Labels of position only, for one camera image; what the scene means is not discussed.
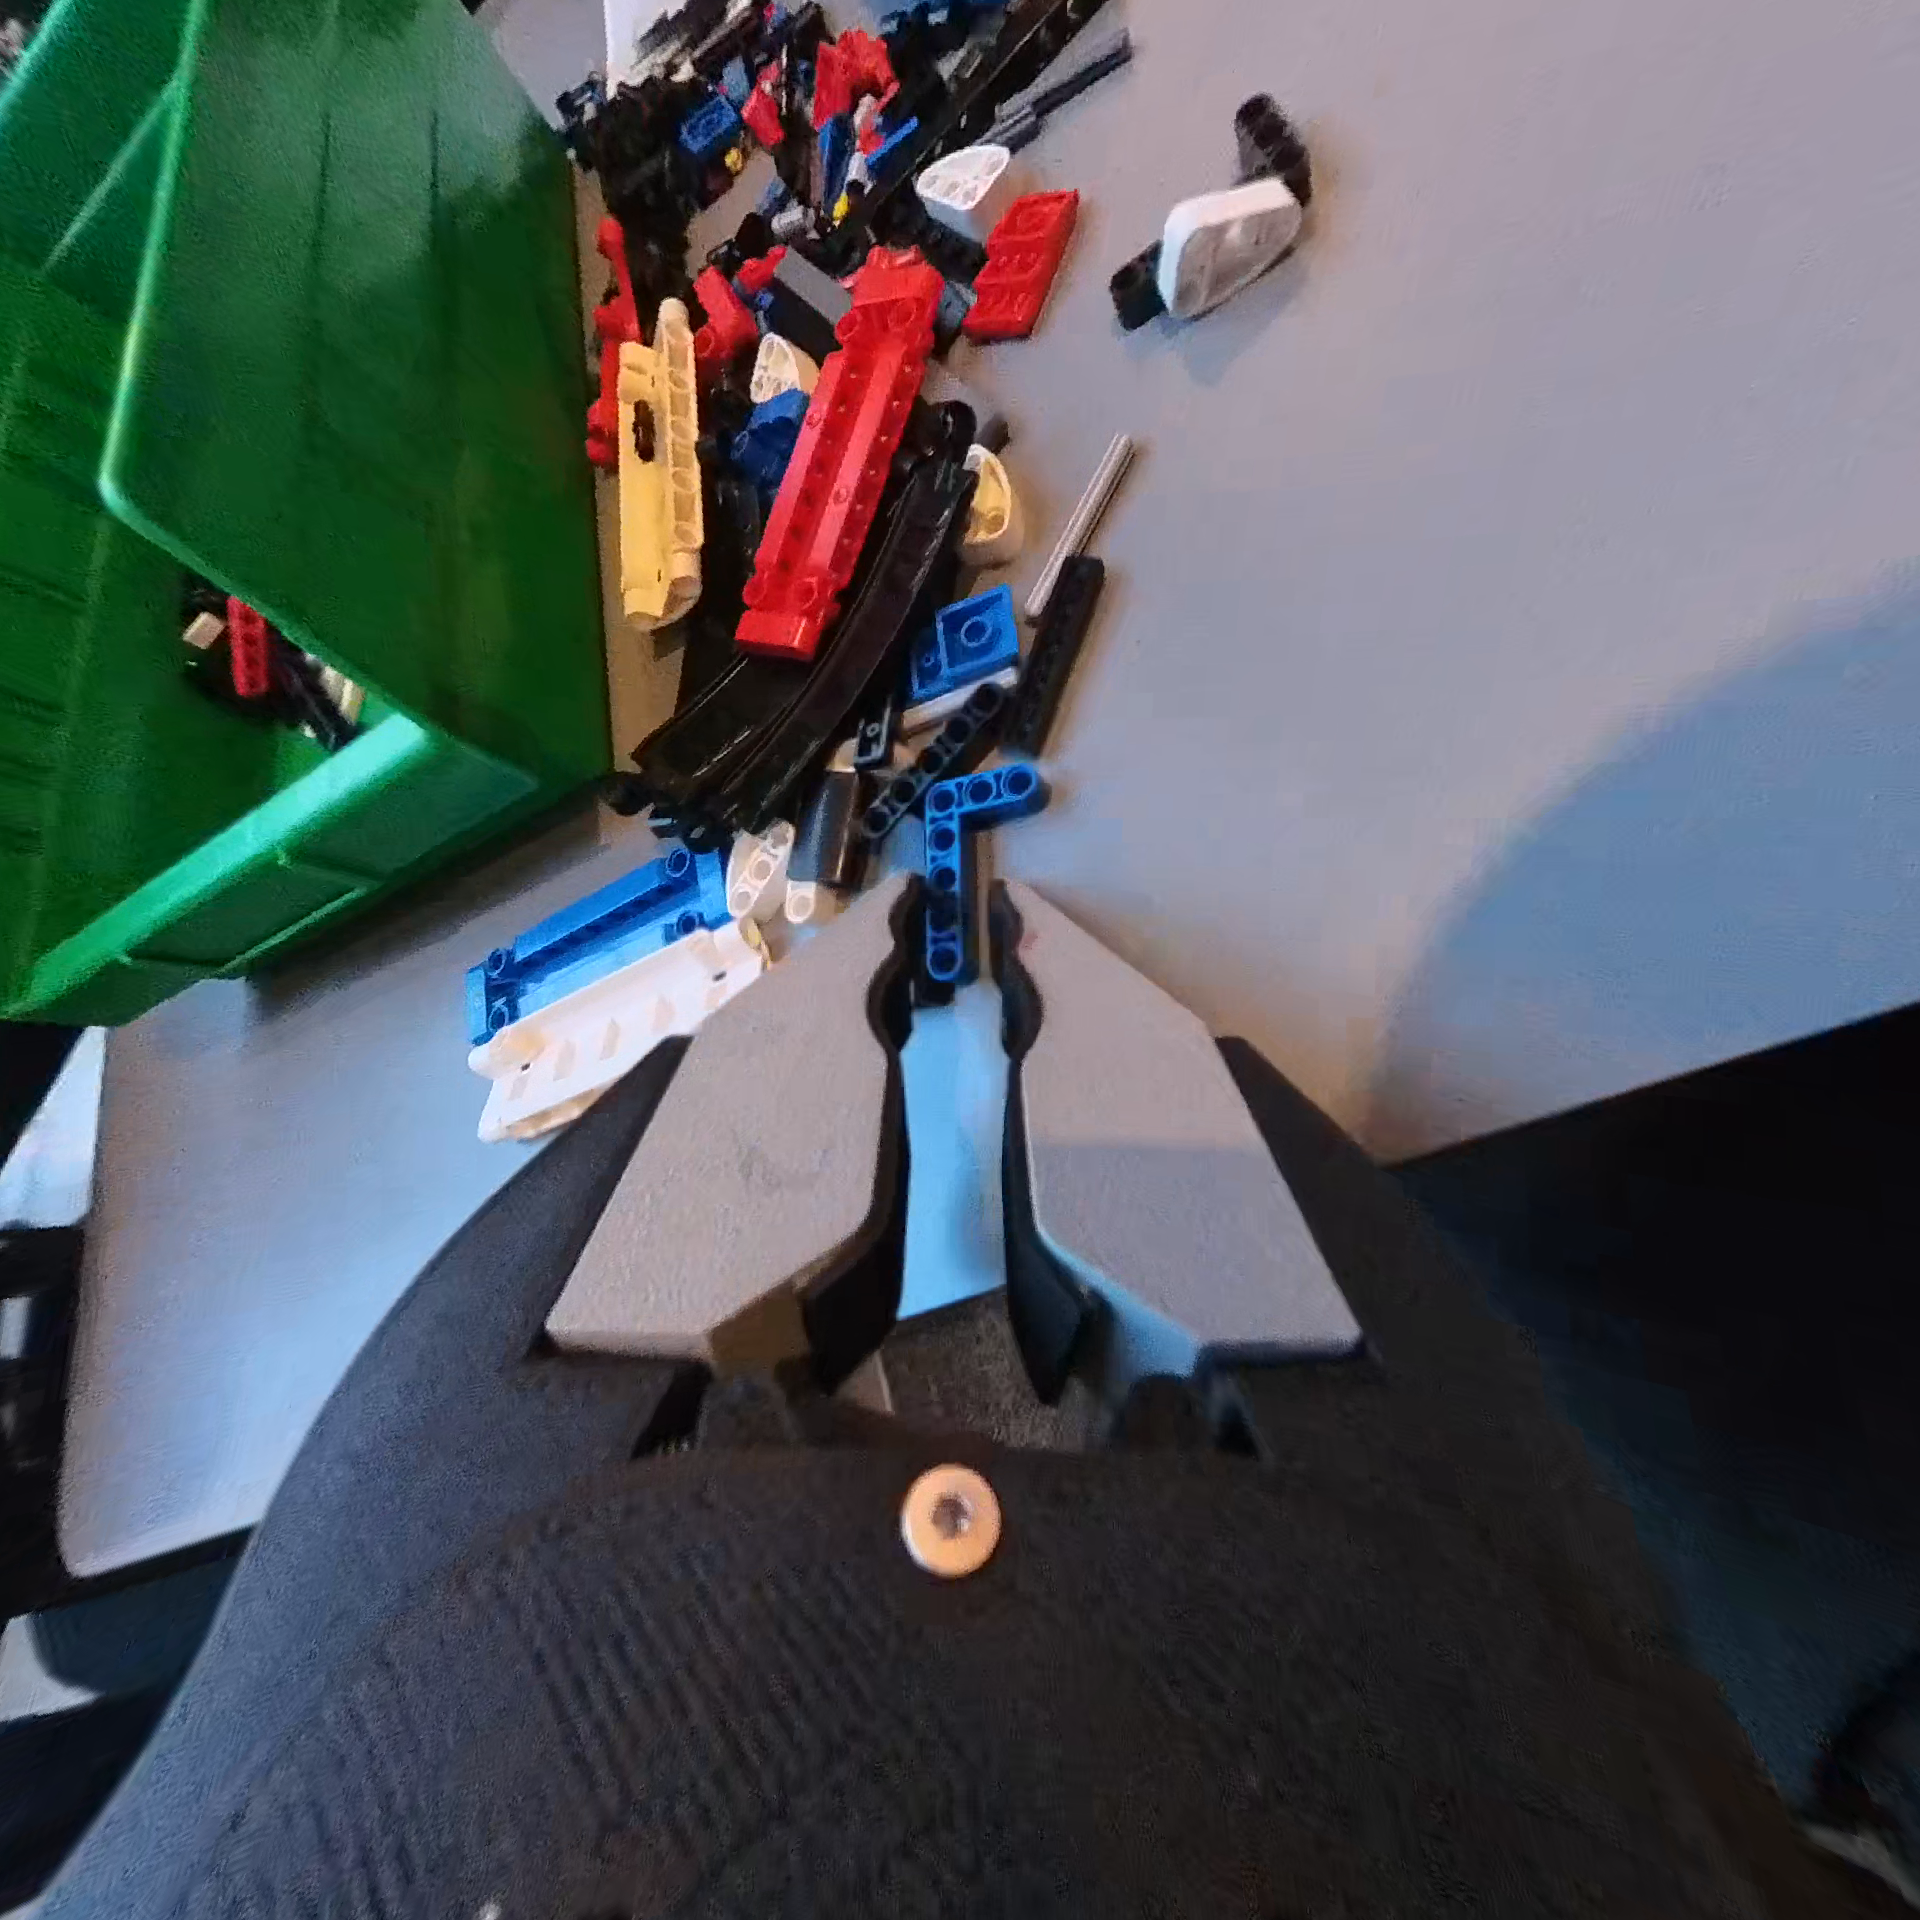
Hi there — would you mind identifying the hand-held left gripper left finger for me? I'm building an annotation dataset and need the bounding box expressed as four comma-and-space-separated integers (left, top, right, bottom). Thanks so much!
548, 874, 925, 1390

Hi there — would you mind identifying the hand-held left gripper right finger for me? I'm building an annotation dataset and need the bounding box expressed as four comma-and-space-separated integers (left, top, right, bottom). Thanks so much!
993, 880, 1370, 1406

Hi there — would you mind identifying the blue angled beam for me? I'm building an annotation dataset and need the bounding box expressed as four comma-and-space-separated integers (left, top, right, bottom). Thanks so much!
925, 768, 1051, 1007

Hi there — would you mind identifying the grey axle rod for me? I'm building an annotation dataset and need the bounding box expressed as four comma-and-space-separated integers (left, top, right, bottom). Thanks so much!
1025, 434, 1136, 617

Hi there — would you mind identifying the pile of loose bricks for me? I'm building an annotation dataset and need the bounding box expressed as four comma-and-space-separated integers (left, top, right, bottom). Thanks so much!
466, 0, 1142, 1145

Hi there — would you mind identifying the small leftover brick heap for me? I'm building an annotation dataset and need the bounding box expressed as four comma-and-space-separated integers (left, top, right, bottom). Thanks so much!
179, 588, 367, 753

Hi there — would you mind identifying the green storage bin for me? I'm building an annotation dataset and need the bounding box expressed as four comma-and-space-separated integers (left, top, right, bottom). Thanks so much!
0, 0, 615, 1028

